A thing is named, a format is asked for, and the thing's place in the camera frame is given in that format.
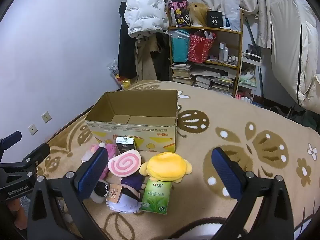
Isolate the blond wig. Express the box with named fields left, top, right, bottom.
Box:
left=187, top=2, right=210, bottom=27

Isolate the white plastic bag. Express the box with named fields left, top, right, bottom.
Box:
left=223, top=0, right=242, bottom=32

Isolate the green tissue pack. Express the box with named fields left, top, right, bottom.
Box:
left=139, top=179, right=172, bottom=215

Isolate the stack of books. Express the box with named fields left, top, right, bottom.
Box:
left=171, top=62, right=193, bottom=85

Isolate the pile of magazines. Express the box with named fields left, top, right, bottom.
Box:
left=190, top=64, right=237, bottom=96

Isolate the plastic bag of toys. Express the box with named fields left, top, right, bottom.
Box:
left=107, top=59, right=137, bottom=90

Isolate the wooden shelf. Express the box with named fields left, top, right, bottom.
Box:
left=166, top=0, right=244, bottom=98

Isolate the colourful printed bag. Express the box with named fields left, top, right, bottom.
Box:
left=168, top=0, right=192, bottom=27

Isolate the pink swirl plush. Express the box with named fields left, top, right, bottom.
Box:
left=107, top=149, right=142, bottom=176

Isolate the pale pink striped pouch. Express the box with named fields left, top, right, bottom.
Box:
left=80, top=144, right=100, bottom=162

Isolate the black hanging coat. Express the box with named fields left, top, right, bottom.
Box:
left=118, top=2, right=138, bottom=79

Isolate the cream folded duvet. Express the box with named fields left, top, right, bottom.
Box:
left=269, top=0, right=320, bottom=112

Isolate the person's left hand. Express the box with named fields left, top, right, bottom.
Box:
left=6, top=197, right=27, bottom=230

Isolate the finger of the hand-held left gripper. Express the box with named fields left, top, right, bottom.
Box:
left=0, top=131, right=22, bottom=153
left=0, top=143, right=51, bottom=174

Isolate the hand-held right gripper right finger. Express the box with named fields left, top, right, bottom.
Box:
left=211, top=147, right=295, bottom=240

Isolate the clear plastic bag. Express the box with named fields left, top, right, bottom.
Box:
left=169, top=29, right=190, bottom=40

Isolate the red gift bag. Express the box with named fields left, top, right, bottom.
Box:
left=188, top=29, right=216, bottom=64

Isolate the purple-haired plush doll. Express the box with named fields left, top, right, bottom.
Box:
left=106, top=173, right=147, bottom=214

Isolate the beige hanging coat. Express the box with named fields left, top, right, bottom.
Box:
left=135, top=34, right=158, bottom=83

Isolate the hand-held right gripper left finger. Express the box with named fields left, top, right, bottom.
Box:
left=26, top=147, right=109, bottom=240

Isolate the black-haired plush doll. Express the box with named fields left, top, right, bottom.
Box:
left=89, top=179, right=112, bottom=203

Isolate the black gift box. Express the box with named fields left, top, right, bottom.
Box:
left=206, top=10, right=223, bottom=28

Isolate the pink plush toy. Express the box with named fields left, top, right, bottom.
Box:
left=90, top=142, right=118, bottom=179

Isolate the cardboard box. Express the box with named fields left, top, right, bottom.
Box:
left=85, top=89, right=179, bottom=153

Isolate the teal bag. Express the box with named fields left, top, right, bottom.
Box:
left=171, top=31, right=190, bottom=63

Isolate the small black carton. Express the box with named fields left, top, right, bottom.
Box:
left=115, top=136, right=137, bottom=155

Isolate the dark green bag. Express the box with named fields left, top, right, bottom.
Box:
left=270, top=102, right=320, bottom=130

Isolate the row of cosmetic bottles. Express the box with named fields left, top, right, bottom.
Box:
left=218, top=42, right=240, bottom=65

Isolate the dark hanging garment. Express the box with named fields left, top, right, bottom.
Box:
left=155, top=32, right=173, bottom=82

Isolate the yellow dog plush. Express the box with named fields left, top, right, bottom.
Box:
left=139, top=152, right=193, bottom=183

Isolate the white metal cart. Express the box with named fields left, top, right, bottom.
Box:
left=236, top=52, right=262, bottom=104

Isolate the white puffer jacket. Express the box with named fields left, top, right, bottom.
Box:
left=124, top=0, right=170, bottom=38

